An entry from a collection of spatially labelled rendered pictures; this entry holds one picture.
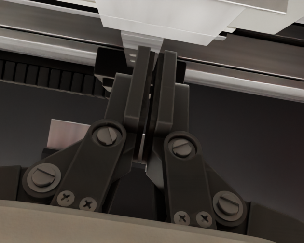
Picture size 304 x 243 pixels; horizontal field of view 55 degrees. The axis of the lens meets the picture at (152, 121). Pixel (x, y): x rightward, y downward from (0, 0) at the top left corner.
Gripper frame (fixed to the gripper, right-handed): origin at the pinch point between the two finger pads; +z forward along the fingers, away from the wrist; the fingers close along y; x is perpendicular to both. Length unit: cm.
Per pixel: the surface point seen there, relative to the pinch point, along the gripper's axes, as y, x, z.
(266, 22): 6.3, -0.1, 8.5
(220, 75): 11.0, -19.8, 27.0
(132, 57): -2.0, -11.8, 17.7
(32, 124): -25, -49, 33
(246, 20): 5.2, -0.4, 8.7
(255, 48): 15.5, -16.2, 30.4
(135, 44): -1.7, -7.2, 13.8
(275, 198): 36, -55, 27
